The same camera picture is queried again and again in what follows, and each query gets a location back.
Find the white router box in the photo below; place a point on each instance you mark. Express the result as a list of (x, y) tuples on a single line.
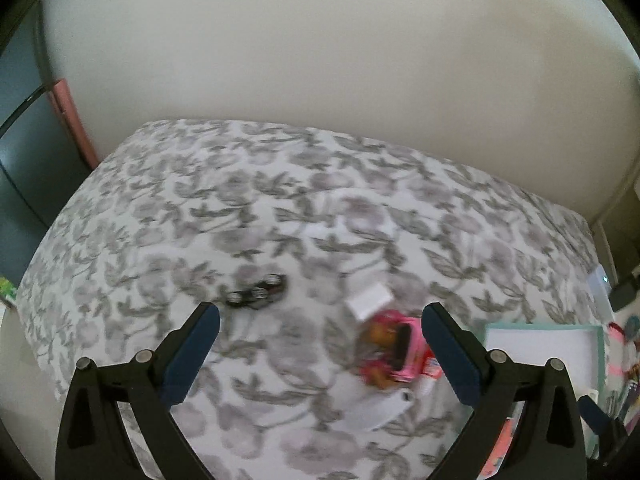
[(600, 288)]

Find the teal rimmed white tray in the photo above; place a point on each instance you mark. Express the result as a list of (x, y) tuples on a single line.
[(580, 348)]

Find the dark cabinet door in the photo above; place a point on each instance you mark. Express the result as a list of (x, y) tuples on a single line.
[(41, 164)]

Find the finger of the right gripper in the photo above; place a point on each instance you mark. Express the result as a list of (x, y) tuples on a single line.
[(611, 432)]

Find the pink kids watch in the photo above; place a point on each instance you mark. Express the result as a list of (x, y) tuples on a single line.
[(409, 350)]

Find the green box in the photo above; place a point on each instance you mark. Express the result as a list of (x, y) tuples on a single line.
[(8, 292)]

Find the grey floral blanket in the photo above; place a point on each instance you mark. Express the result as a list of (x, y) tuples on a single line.
[(282, 228)]

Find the black wall adapter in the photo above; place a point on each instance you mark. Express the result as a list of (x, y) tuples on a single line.
[(624, 293)]

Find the black toy car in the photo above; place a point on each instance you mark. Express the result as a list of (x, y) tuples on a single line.
[(259, 295)]

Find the red white glue stick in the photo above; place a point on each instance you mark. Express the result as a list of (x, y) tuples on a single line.
[(428, 378)]

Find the white charger cube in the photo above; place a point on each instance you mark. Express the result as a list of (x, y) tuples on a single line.
[(368, 301)]

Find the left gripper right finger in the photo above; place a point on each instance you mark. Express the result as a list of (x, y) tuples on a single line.
[(548, 441)]

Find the brown pup toy figure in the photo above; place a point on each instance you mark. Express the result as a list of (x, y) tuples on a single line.
[(380, 335)]

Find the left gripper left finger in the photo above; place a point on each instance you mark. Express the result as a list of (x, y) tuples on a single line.
[(93, 442)]

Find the colourful toy pile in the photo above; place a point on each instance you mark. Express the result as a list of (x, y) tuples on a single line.
[(622, 362)]

